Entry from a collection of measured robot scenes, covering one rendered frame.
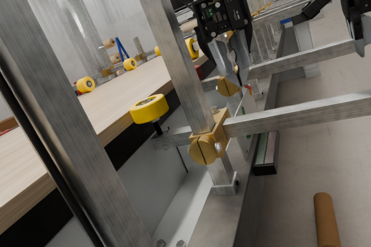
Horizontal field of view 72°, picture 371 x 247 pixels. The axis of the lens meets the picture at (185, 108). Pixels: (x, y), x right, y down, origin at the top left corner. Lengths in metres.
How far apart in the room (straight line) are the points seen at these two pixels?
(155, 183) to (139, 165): 0.08
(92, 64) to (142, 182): 4.14
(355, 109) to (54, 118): 0.41
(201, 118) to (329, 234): 0.93
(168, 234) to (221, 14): 0.47
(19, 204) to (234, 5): 0.38
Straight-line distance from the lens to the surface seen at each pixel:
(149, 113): 0.52
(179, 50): 0.42
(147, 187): 0.64
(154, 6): 0.43
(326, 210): 1.36
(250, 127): 0.48
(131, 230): 0.27
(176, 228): 0.64
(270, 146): 0.63
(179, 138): 0.54
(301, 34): 3.22
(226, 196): 0.52
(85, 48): 4.70
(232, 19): 0.38
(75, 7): 4.79
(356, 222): 1.43
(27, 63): 0.22
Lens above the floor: 1.01
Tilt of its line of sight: 16 degrees down
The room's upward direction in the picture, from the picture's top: 22 degrees counter-clockwise
